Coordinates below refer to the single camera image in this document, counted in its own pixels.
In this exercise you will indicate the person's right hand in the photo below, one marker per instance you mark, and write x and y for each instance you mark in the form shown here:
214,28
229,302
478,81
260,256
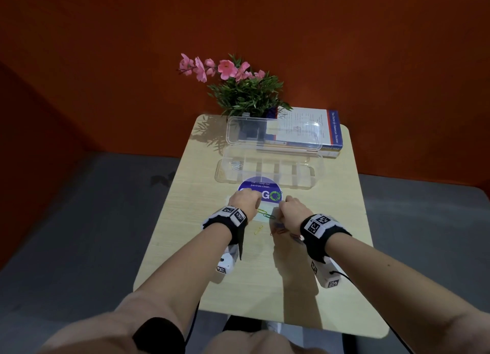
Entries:
294,214

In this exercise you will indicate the person's left hand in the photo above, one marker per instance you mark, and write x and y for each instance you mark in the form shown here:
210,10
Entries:
245,201

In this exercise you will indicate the person's left fingers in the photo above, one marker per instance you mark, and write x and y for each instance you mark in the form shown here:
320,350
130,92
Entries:
258,202

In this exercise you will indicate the person's right fingers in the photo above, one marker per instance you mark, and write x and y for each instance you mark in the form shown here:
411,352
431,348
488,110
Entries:
282,209

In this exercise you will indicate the green paper clip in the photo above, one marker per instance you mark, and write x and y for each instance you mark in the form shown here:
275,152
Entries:
266,214

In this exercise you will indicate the person's right forearm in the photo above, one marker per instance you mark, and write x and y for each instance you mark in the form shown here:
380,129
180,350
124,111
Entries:
398,288

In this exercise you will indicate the person's left forearm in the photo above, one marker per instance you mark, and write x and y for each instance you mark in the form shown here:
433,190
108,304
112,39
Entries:
183,273

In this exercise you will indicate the purple round sticker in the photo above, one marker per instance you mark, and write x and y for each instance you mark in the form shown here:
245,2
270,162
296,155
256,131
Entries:
264,187

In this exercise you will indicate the red paper clip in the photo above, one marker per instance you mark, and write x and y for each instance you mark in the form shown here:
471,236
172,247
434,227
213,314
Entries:
278,231

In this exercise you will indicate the yellow paper clip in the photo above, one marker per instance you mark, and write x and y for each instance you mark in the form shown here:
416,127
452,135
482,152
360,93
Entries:
258,230

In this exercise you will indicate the silver paper clips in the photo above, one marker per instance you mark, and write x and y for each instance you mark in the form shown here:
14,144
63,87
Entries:
236,165

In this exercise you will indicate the clear plastic organizer box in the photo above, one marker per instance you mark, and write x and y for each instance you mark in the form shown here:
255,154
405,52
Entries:
268,154

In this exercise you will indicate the white and blue book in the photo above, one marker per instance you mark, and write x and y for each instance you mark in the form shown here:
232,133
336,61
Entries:
317,129

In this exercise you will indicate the pink flower potted plant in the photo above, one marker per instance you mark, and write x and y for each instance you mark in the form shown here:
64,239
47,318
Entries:
245,91

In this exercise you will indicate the black shoe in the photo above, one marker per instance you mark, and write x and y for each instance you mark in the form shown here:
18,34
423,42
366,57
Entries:
243,324

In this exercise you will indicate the person's legs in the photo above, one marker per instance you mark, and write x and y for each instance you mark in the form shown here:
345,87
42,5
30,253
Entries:
264,344

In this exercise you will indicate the black left wrist camera band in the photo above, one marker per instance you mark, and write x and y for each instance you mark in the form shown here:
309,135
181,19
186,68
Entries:
229,219

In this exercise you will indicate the black wrist camera band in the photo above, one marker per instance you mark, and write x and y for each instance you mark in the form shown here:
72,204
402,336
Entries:
319,231
229,219

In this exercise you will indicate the black right wrist camera band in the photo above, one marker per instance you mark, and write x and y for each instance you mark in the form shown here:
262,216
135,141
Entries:
319,231

